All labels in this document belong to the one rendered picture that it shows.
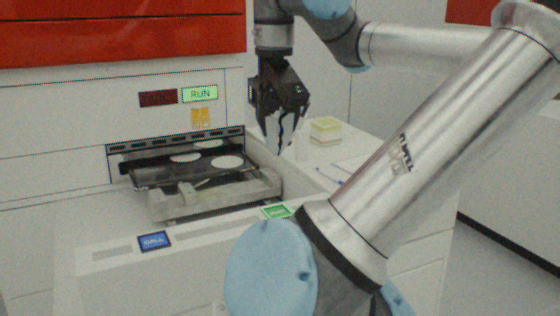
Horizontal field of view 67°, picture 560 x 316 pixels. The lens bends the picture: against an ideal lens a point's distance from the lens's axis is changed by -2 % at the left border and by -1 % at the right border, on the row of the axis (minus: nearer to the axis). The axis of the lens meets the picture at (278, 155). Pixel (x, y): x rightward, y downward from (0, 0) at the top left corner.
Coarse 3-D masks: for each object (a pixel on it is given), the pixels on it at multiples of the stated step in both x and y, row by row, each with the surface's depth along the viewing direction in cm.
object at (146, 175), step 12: (156, 156) 138; (168, 156) 138; (204, 156) 138; (216, 156) 138; (240, 156) 138; (132, 168) 129; (144, 168) 129; (156, 168) 129; (168, 168) 129; (180, 168) 129; (192, 168) 129; (204, 168) 129; (216, 168) 129; (228, 168) 129; (144, 180) 121; (156, 180) 121; (168, 180) 121
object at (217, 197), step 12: (252, 180) 126; (204, 192) 118; (216, 192) 118; (228, 192) 118; (240, 192) 118; (252, 192) 118; (264, 192) 120; (276, 192) 122; (168, 204) 111; (180, 204) 111; (192, 204) 111; (204, 204) 113; (216, 204) 114; (228, 204) 116; (156, 216) 108; (168, 216) 109; (180, 216) 111
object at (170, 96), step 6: (168, 90) 129; (174, 90) 130; (144, 96) 127; (150, 96) 128; (156, 96) 128; (162, 96) 129; (168, 96) 130; (174, 96) 131; (144, 102) 127; (150, 102) 128; (156, 102) 129; (162, 102) 130; (168, 102) 131
